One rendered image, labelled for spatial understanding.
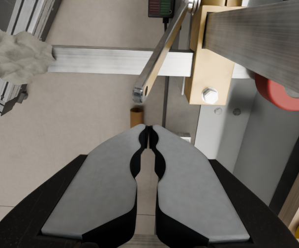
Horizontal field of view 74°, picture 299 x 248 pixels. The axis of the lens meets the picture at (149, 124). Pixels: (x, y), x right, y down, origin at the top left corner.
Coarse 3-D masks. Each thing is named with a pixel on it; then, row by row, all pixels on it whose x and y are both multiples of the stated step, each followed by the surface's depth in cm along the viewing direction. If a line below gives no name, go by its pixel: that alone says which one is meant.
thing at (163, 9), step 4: (164, 0) 36; (168, 0) 36; (164, 4) 36; (168, 4) 36; (160, 8) 36; (164, 8) 36; (168, 8) 36; (160, 12) 36; (164, 12) 36; (168, 12) 36
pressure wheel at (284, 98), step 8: (256, 80) 24; (264, 80) 22; (264, 88) 23; (272, 88) 22; (280, 88) 22; (264, 96) 24; (272, 96) 22; (280, 96) 22; (288, 96) 22; (296, 96) 22; (280, 104) 23; (288, 104) 23; (296, 104) 23
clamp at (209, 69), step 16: (208, 0) 22; (224, 0) 21; (240, 0) 22; (192, 32) 26; (192, 48) 26; (192, 64) 25; (208, 64) 24; (224, 64) 24; (192, 80) 25; (208, 80) 25; (224, 80) 25; (192, 96) 26; (224, 96) 26
